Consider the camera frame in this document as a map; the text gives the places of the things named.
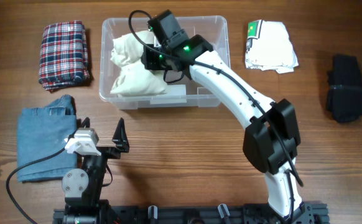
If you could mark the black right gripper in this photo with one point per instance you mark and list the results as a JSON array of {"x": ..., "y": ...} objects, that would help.
[{"x": 148, "y": 56}]

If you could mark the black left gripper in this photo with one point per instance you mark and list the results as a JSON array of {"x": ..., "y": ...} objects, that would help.
[{"x": 120, "y": 139}]

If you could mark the cream cloth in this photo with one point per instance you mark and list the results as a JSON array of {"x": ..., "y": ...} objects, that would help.
[{"x": 134, "y": 79}]

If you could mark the red blue plaid cloth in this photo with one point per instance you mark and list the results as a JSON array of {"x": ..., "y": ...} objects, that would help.
[{"x": 63, "y": 56}]

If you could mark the white shirt with green tag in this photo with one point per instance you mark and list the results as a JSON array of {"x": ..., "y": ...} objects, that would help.
[{"x": 268, "y": 47}]

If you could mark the black garment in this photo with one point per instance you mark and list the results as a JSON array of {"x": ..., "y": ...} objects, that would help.
[{"x": 344, "y": 97}]

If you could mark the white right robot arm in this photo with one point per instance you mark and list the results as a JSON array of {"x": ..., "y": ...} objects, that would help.
[{"x": 271, "y": 133}]

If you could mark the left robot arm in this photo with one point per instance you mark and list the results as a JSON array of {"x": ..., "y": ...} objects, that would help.
[{"x": 82, "y": 186}]

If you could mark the folded blue denim jeans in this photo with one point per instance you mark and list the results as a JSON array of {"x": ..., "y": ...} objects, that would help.
[{"x": 41, "y": 132}]

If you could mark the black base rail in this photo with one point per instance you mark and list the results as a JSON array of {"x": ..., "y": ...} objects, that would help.
[{"x": 248, "y": 213}]

